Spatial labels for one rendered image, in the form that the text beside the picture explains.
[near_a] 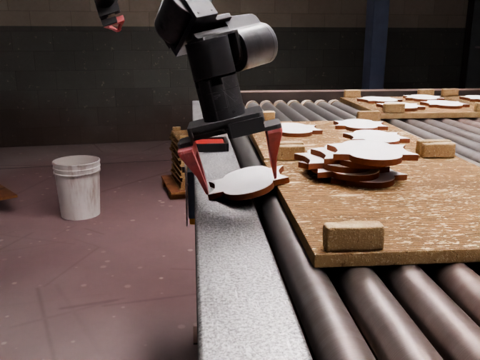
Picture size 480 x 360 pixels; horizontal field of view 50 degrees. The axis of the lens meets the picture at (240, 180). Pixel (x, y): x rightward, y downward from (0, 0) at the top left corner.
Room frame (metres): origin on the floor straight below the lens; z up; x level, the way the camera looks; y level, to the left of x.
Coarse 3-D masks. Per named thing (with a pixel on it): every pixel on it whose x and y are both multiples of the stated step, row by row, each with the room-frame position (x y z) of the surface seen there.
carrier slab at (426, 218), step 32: (448, 160) 0.88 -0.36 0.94; (288, 192) 0.68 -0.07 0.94; (320, 192) 0.68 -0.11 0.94; (352, 192) 0.68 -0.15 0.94; (384, 192) 0.68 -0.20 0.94; (416, 192) 0.68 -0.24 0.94; (448, 192) 0.68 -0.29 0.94; (320, 224) 0.56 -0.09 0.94; (384, 224) 0.56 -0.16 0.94; (416, 224) 0.56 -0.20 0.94; (448, 224) 0.56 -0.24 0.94; (320, 256) 0.47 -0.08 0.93; (352, 256) 0.48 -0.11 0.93; (384, 256) 0.48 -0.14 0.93; (416, 256) 0.48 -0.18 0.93; (448, 256) 0.48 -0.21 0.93
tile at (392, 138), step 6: (354, 132) 1.09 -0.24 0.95; (360, 132) 1.09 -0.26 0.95; (366, 132) 1.09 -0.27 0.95; (372, 132) 1.09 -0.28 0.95; (378, 132) 1.09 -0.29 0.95; (384, 132) 1.09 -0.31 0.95; (390, 132) 1.09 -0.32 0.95; (396, 132) 1.09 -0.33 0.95; (348, 138) 1.08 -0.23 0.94; (354, 138) 1.03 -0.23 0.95; (360, 138) 1.03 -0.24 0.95; (366, 138) 1.03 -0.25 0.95; (372, 138) 1.03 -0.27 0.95; (378, 138) 1.03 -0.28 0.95; (384, 138) 1.03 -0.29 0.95; (390, 138) 1.03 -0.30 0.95; (396, 138) 1.03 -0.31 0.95; (402, 138) 1.03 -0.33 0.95; (408, 138) 1.03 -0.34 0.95
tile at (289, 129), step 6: (282, 126) 1.17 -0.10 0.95; (288, 126) 1.17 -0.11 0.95; (294, 126) 1.17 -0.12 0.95; (300, 126) 1.17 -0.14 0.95; (306, 126) 1.17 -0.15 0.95; (312, 126) 1.17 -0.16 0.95; (282, 132) 1.10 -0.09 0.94; (288, 132) 1.09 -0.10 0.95; (294, 132) 1.09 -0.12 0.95; (300, 132) 1.09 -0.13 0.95; (306, 132) 1.09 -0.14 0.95; (312, 132) 1.12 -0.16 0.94; (318, 132) 1.13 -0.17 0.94
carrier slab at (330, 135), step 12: (264, 132) 1.15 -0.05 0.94; (324, 132) 1.15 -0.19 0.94; (336, 132) 1.15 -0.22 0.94; (348, 132) 1.15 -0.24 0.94; (264, 144) 1.01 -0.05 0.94; (312, 144) 1.01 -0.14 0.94; (324, 144) 1.01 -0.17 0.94; (408, 144) 1.01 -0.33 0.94; (264, 156) 0.90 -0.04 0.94; (420, 156) 0.91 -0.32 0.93
